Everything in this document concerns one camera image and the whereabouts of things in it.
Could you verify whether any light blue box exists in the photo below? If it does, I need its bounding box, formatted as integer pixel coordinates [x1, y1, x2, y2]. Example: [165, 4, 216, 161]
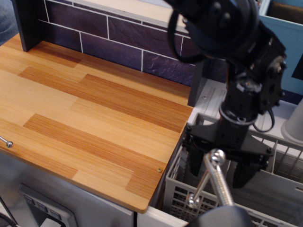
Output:
[259, 0, 303, 95]

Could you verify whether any grey control panel with buttons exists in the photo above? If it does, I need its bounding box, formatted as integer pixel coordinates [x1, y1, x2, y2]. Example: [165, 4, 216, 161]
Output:
[18, 183, 78, 227]

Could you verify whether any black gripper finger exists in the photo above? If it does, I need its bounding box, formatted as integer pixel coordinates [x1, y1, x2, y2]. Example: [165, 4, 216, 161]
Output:
[232, 162, 258, 189]
[189, 148, 204, 176]

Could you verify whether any small silver clamp handle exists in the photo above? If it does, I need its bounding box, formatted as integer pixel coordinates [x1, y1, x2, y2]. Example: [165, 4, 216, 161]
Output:
[0, 137, 13, 148]

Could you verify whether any white sink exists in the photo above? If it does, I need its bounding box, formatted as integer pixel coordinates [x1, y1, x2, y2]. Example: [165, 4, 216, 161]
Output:
[137, 79, 303, 227]

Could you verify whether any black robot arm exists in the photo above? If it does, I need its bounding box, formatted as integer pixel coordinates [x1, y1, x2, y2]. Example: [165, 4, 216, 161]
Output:
[168, 0, 286, 188]

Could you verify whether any dark grey shelf post left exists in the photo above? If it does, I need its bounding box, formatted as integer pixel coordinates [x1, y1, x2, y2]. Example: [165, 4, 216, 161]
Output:
[12, 0, 47, 52]

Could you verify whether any grey faucet base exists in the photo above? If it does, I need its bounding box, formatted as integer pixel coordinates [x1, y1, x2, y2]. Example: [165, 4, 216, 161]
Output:
[281, 100, 303, 144]

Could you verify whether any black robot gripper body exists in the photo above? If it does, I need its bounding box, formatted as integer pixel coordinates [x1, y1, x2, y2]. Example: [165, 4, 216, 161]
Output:
[185, 107, 274, 171]

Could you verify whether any grey plastic drying rack basket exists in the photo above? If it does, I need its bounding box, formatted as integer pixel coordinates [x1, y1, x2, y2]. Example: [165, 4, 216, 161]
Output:
[165, 113, 303, 227]

